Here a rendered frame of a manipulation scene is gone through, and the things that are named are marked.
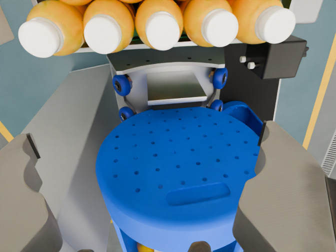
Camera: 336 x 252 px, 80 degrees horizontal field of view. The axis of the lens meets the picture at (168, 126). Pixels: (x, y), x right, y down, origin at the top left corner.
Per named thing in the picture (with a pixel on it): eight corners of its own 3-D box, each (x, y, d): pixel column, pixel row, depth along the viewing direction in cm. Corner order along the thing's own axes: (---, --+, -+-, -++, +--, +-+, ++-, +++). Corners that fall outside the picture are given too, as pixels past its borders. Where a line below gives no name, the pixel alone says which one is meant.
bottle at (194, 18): (186, 37, 43) (209, 67, 28) (165, 7, 39) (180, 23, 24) (214, 14, 41) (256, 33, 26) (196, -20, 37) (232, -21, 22)
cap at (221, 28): (213, 50, 27) (217, 54, 25) (197, 25, 25) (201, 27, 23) (239, 30, 26) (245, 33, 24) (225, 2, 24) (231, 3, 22)
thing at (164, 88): (147, 83, 45) (148, 113, 35) (146, 73, 43) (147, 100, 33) (192, 80, 45) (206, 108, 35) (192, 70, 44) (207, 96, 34)
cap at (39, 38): (33, 56, 25) (26, 61, 23) (17, 21, 23) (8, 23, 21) (65, 52, 25) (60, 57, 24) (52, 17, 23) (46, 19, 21)
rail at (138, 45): (61, 49, 37) (55, 54, 34) (59, 44, 36) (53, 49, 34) (272, 37, 39) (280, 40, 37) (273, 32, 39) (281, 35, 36)
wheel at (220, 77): (210, 91, 42) (220, 93, 41) (213, 70, 39) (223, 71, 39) (218, 83, 45) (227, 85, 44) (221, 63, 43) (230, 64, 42)
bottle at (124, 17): (91, 13, 39) (59, 33, 24) (115, -17, 36) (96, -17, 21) (120, 42, 42) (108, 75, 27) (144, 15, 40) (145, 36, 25)
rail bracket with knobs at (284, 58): (232, 64, 47) (251, 81, 39) (237, 30, 43) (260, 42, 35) (273, 61, 48) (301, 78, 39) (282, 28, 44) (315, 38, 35)
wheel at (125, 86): (124, 100, 40) (133, 97, 41) (121, 79, 37) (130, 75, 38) (112, 93, 43) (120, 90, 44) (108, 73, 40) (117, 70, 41)
